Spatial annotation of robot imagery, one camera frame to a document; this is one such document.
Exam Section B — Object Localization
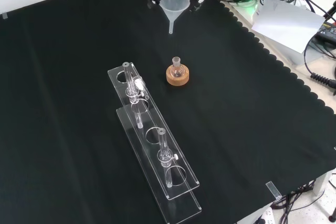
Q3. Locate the translucent plastic funnel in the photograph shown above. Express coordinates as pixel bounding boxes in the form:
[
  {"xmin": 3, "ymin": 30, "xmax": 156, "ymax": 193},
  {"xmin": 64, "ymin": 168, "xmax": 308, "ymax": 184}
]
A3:
[{"xmin": 159, "ymin": 0, "xmax": 190, "ymax": 35}]

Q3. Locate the clear acrylic funnel stand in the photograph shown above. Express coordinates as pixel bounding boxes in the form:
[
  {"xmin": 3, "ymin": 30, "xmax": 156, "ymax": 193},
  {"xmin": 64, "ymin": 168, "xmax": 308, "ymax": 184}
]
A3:
[{"xmin": 107, "ymin": 62, "xmax": 203, "ymax": 224}]

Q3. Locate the small round-bottom glass flask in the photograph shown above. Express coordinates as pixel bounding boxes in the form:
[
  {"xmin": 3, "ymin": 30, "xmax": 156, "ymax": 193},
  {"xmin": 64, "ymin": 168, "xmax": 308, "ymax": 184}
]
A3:
[{"xmin": 169, "ymin": 56, "xmax": 185, "ymax": 79}]

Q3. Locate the pale board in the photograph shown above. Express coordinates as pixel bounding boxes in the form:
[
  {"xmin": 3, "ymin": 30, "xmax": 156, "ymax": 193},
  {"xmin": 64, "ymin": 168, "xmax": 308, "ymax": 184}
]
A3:
[{"xmin": 251, "ymin": 0, "xmax": 326, "ymax": 54}]

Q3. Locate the black cloth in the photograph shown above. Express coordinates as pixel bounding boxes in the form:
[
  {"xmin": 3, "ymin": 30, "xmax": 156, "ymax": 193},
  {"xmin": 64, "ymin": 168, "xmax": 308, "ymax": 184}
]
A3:
[{"xmin": 0, "ymin": 0, "xmax": 336, "ymax": 224}]

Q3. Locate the black tripod leg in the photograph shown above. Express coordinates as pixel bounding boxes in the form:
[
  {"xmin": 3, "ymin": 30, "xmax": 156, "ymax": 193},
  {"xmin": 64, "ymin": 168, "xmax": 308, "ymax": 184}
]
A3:
[{"xmin": 324, "ymin": 0, "xmax": 336, "ymax": 24}]

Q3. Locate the black power adapter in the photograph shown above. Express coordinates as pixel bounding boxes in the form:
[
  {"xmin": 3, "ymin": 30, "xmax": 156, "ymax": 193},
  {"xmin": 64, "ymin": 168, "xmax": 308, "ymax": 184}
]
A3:
[{"xmin": 316, "ymin": 22, "xmax": 336, "ymax": 43}]

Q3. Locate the clear tape strip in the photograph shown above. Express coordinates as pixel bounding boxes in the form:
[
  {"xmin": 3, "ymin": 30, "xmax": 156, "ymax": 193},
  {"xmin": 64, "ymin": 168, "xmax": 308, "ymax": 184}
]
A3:
[{"xmin": 265, "ymin": 181, "xmax": 281, "ymax": 199}]

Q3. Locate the white power strip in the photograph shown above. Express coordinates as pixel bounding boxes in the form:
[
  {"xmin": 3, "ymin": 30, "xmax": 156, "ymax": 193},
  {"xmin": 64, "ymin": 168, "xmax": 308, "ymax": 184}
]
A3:
[{"xmin": 253, "ymin": 206, "xmax": 276, "ymax": 224}]

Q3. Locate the white table leg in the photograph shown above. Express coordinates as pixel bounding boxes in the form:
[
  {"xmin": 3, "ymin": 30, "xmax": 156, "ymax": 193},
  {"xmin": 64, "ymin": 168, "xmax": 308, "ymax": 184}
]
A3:
[{"xmin": 313, "ymin": 170, "xmax": 332, "ymax": 196}]

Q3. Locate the cork ring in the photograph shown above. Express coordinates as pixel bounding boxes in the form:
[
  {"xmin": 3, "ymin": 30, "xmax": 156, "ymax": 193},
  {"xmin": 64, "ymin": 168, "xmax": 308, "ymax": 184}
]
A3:
[{"xmin": 165, "ymin": 65, "xmax": 190, "ymax": 87}]

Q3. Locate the black coiled cable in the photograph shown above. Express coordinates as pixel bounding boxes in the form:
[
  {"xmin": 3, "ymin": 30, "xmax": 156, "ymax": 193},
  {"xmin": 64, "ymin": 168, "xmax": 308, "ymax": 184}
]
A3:
[{"xmin": 303, "ymin": 34, "xmax": 336, "ymax": 90}]

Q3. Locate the black cable bundle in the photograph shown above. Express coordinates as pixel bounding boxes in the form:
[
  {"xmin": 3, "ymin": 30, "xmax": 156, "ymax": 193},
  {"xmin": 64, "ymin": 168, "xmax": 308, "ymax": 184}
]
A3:
[{"xmin": 271, "ymin": 179, "xmax": 326, "ymax": 224}]

